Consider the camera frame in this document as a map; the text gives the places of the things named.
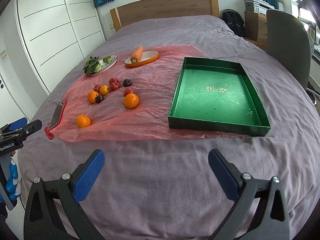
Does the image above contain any dark plum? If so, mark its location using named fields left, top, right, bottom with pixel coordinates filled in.
left=123, top=79, right=131, bottom=87
left=95, top=95, right=104, bottom=103

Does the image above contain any yellow orange fruit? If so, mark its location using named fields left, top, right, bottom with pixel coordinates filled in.
left=99, top=85, right=110, bottom=96

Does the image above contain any lone small red apple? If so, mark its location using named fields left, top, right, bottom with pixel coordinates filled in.
left=124, top=87, right=134, bottom=97

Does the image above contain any large orange tangerine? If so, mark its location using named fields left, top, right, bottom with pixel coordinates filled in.
left=123, top=93, right=139, bottom=109

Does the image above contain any smartphone with red case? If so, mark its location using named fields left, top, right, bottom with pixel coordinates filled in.
left=48, top=100, right=67, bottom=130

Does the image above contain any leafy bok choy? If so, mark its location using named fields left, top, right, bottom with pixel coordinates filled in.
left=83, top=56, right=102, bottom=75

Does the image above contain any pink plastic sheet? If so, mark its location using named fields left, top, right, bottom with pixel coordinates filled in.
left=51, top=44, right=238, bottom=142

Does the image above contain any small bok choy piece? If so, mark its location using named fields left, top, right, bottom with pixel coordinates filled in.
left=103, top=56, right=113, bottom=63

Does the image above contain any patterned round plate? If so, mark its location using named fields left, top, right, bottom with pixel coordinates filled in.
left=90, top=55, right=118, bottom=76

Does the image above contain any white wardrobe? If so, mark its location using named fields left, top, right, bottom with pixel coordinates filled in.
left=17, top=0, right=105, bottom=93

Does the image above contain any purple bed cover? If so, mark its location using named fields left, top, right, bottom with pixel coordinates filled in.
left=18, top=15, right=319, bottom=239

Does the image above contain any carrot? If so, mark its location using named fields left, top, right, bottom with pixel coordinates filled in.
left=130, top=46, right=143, bottom=63

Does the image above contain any orange oval dish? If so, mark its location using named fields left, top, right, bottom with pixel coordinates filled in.
left=124, top=50, right=159, bottom=68

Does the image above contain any green rectangular tray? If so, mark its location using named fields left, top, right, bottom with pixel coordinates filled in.
left=168, top=57, right=271, bottom=137

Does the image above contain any grey chair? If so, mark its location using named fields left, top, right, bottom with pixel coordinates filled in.
left=266, top=9, right=314, bottom=89

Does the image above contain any wooden headboard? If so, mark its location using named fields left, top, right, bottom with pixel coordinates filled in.
left=110, top=0, right=220, bottom=31

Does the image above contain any wooden dresser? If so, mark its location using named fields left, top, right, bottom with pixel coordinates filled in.
left=245, top=11, right=267, bottom=50

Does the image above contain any black backpack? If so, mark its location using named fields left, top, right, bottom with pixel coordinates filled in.
left=221, top=9, right=246, bottom=37

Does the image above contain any grey printer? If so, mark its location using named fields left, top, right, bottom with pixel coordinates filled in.
left=244, top=0, right=274, bottom=16

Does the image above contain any white door with handle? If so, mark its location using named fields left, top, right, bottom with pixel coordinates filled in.
left=1, top=74, right=34, bottom=125

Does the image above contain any red phone strap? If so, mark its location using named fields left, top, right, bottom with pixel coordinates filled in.
left=44, top=122, right=55, bottom=140

